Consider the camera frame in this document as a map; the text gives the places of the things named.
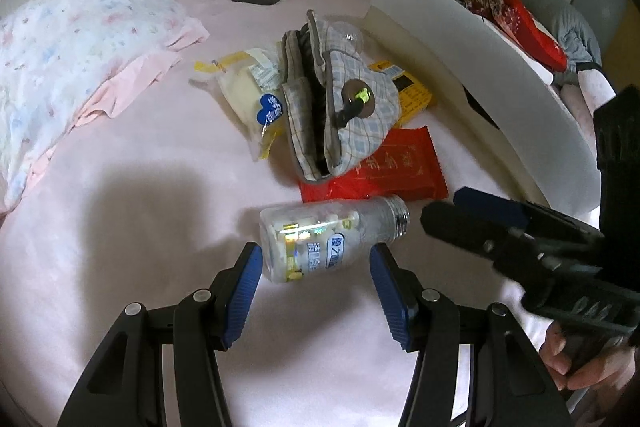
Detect yellow black snack packet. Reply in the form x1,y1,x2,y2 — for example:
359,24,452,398
367,59,433,130

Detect clear plastic candy bottle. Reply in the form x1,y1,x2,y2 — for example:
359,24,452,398
258,194,412,284

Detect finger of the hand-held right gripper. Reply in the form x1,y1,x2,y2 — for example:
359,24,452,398
452,187,606,253
420,201,541,283

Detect plaid fabric pouch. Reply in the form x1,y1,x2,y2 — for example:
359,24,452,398
280,9,401,182

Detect cream snack packet blue label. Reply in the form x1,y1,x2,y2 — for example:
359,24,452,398
189,48,286,162

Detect red patterned folded quilt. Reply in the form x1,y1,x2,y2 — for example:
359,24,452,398
432,0,571,72

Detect person's right hand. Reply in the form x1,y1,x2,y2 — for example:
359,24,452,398
540,322,638,392

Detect grey folded quilt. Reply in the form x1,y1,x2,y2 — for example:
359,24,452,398
515,0,603,75

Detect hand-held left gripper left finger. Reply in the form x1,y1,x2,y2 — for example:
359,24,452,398
56,243,264,427

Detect white dotted pillow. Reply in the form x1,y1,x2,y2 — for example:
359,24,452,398
552,67,618,148

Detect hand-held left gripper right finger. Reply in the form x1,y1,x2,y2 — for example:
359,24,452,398
369,243,573,427

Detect red snack packet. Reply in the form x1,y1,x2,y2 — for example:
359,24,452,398
299,125,449,204

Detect clear plastic cap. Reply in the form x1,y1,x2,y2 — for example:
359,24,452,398
332,21,363,50

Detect bed with pink sheet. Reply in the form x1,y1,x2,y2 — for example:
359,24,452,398
0,0,621,427

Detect large floral pillow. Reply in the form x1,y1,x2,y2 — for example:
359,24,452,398
0,0,211,214

